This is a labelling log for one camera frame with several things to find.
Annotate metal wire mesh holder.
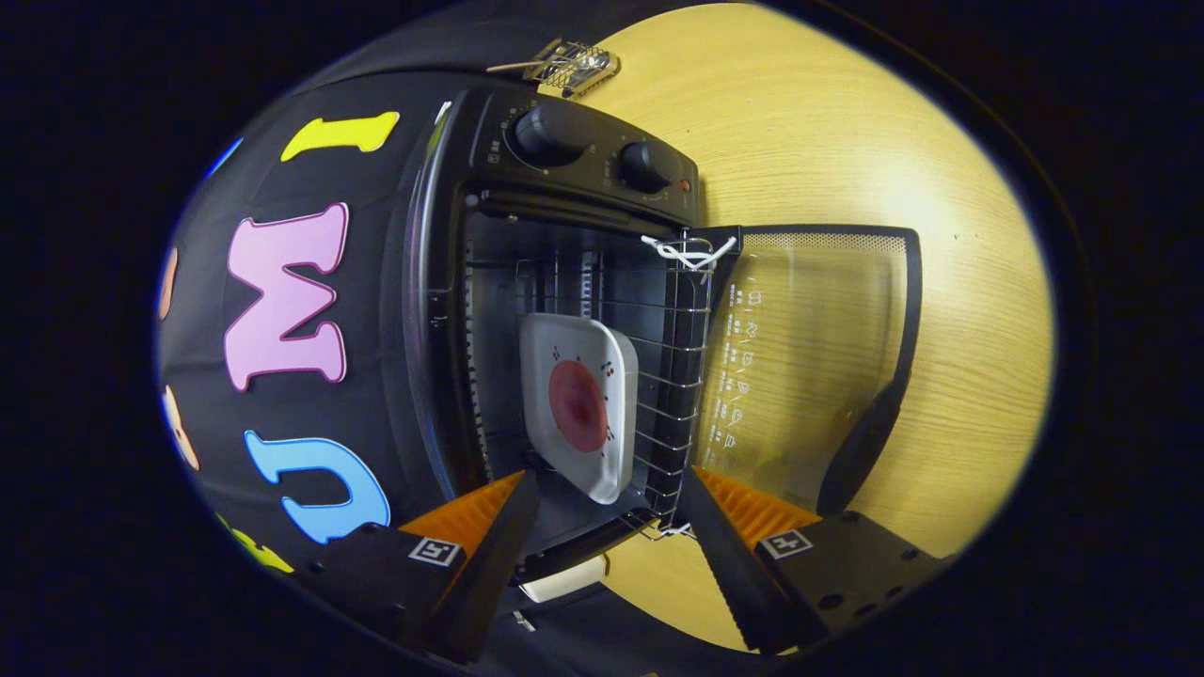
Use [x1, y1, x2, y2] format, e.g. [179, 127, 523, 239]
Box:
[525, 38, 622, 99]

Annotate metal wire oven rack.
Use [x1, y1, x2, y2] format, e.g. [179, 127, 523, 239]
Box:
[513, 240, 718, 543]

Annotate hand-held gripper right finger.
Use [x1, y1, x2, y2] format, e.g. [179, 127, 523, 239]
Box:
[677, 467, 944, 656]

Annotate white slot toaster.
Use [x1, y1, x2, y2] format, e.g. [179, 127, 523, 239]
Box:
[519, 555, 610, 604]

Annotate black backdrop cloth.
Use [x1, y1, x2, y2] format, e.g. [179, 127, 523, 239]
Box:
[155, 0, 772, 677]

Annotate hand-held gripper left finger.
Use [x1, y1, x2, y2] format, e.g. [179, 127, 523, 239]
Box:
[296, 470, 541, 665]

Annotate black toaster oven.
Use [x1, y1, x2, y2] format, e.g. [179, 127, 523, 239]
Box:
[403, 87, 923, 589]

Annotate pink round ham slice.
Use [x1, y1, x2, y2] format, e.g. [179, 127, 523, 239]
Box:
[548, 361, 610, 454]

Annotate white square plate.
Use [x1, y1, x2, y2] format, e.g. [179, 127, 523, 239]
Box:
[519, 313, 640, 505]

